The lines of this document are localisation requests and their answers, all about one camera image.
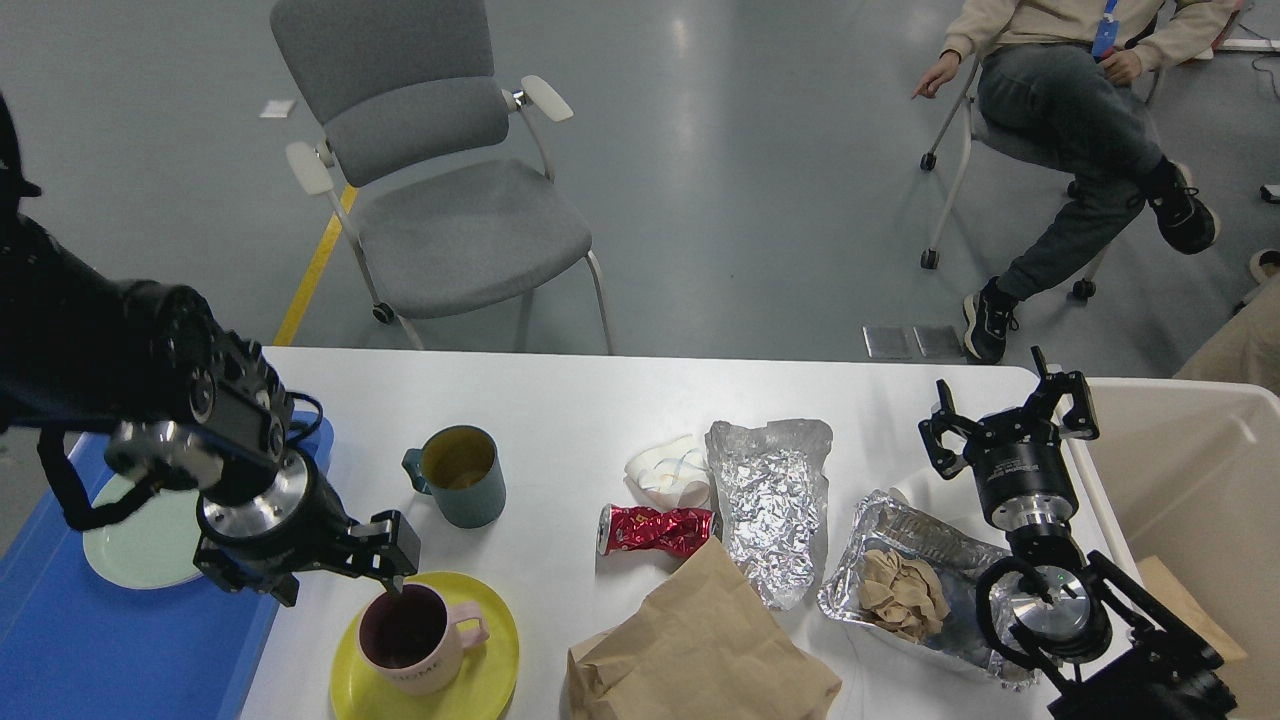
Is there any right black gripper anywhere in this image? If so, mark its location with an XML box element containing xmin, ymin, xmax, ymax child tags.
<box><xmin>918</xmin><ymin>346</ymin><xmax>1101</xmax><ymax>527</ymax></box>

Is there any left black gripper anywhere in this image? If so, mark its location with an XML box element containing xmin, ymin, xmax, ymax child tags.
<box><xmin>195</xmin><ymin>451</ymin><xmax>421</xmax><ymax>607</ymax></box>

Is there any pink mug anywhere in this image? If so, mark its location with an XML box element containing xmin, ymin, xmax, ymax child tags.
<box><xmin>356</xmin><ymin>583</ymin><xmax>490</xmax><ymax>696</ymax></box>

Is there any dark teal mug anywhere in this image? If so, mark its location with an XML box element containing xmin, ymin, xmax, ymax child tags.
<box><xmin>401</xmin><ymin>425</ymin><xmax>507</xmax><ymax>529</ymax></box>

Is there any yellow plate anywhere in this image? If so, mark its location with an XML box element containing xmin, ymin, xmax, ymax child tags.
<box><xmin>329</xmin><ymin>571</ymin><xmax>520</xmax><ymax>719</ymax></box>

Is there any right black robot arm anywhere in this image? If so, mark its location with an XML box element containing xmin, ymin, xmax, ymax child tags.
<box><xmin>919</xmin><ymin>348</ymin><xmax>1236</xmax><ymax>719</ymax></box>

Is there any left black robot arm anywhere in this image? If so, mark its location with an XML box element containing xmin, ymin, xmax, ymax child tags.
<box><xmin>1</xmin><ymin>111</ymin><xmax>420</xmax><ymax>607</ymax></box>

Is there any aluminium foil tray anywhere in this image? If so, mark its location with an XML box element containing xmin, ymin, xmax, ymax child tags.
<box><xmin>818</xmin><ymin>489</ymin><xmax>1039</xmax><ymax>691</ymax></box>

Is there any beige plastic bin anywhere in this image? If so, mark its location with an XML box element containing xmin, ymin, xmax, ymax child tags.
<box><xmin>1084</xmin><ymin>378</ymin><xmax>1279</xmax><ymax>719</ymax></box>

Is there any crumpled brown napkin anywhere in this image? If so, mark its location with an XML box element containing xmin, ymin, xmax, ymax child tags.
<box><xmin>858</xmin><ymin>550</ymin><xmax>950</xmax><ymax>644</ymax></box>

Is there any cardboard piece in bin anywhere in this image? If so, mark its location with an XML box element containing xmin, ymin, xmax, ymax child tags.
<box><xmin>1137</xmin><ymin>556</ymin><xmax>1249</xmax><ymax>664</ymax></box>

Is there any person's wheeled chair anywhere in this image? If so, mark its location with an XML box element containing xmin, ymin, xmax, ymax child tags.
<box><xmin>918</xmin><ymin>29</ymin><xmax>1166</xmax><ymax>302</ymax></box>

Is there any pale green plate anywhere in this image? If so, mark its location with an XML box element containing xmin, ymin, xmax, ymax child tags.
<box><xmin>82</xmin><ymin>489</ymin><xmax>202</xmax><ymax>591</ymax></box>

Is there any silver foil bag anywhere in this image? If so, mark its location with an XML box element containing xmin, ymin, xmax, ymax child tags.
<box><xmin>705</xmin><ymin>419</ymin><xmax>833</xmax><ymax>611</ymax></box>

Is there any crushed red can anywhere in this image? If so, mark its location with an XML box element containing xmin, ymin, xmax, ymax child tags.
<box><xmin>596</xmin><ymin>503</ymin><xmax>719</xmax><ymax>559</ymax></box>

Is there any crumpled white tissue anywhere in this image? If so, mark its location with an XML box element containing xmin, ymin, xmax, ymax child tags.
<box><xmin>623</xmin><ymin>434</ymin><xmax>712</xmax><ymax>511</ymax></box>

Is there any brown paper bag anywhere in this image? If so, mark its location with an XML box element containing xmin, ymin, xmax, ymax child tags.
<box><xmin>567</xmin><ymin>538</ymin><xmax>844</xmax><ymax>719</ymax></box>

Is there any blue plastic tray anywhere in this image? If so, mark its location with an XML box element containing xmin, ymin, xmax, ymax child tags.
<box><xmin>0</xmin><ymin>410</ymin><xmax>335</xmax><ymax>720</ymax></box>

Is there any seated person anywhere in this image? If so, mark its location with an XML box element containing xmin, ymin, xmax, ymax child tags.
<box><xmin>913</xmin><ymin>1</ymin><xmax>1233</xmax><ymax>364</ymax></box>

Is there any grey office chair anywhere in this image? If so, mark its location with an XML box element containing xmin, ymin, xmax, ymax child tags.
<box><xmin>269</xmin><ymin>1</ymin><xmax>608</xmax><ymax>346</ymax></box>

